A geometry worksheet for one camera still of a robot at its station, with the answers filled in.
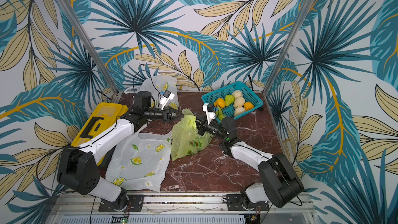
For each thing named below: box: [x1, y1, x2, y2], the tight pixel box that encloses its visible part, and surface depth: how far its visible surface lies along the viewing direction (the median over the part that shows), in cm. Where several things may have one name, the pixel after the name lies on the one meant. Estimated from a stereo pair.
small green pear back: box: [224, 94, 235, 107], surface depth 112 cm
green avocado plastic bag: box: [171, 108, 212, 162], surface depth 77 cm
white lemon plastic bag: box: [105, 130, 173, 193], surface depth 84 cm
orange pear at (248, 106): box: [243, 101, 254, 111], surface depth 108 cm
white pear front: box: [234, 105, 247, 117], surface depth 103 cm
